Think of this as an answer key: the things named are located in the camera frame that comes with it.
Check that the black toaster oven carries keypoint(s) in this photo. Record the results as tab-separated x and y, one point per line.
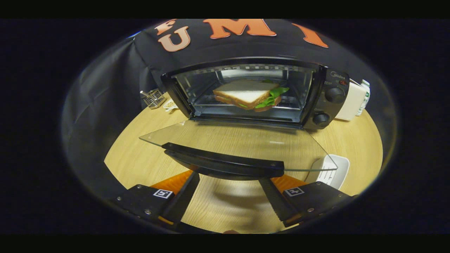
334	105

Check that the white pop-up toaster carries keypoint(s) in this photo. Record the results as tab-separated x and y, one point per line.
349	102

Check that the white rectangular plate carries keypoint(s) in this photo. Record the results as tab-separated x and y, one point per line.
339	174

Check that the small white dish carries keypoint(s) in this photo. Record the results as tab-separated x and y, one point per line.
170	104

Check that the white green-label drink bottle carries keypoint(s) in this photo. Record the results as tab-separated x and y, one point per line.
365	96

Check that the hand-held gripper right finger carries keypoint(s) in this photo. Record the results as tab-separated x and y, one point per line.
276	200

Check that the lettuce sandwich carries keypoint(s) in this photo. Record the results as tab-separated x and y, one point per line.
244	93

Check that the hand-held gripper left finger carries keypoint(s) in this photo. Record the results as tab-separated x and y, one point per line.
182	200

